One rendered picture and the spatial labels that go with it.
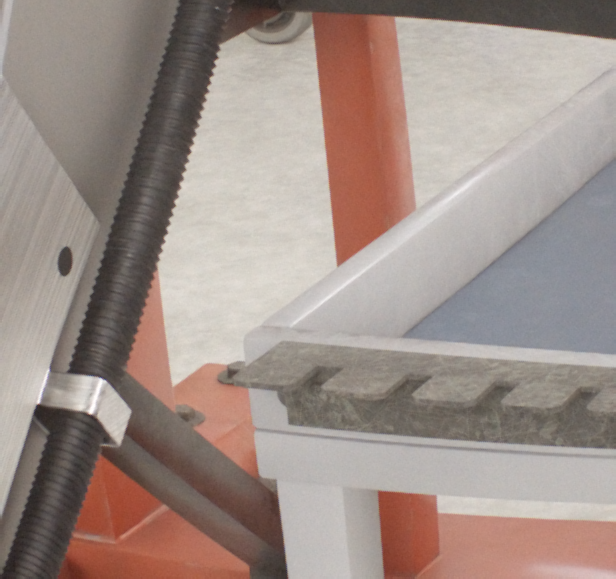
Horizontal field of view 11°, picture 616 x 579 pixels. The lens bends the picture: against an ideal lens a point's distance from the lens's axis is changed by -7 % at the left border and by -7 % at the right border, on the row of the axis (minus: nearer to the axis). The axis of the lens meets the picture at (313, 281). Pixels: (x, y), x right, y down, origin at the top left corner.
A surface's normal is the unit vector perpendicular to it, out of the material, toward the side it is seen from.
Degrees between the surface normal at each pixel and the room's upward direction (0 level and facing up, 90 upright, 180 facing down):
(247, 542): 137
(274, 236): 0
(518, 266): 0
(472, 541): 0
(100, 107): 90
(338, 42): 90
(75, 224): 90
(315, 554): 90
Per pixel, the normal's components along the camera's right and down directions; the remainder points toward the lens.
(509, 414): -0.46, 0.33
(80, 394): -0.37, -0.51
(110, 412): 0.88, 0.07
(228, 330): -0.09, -0.94
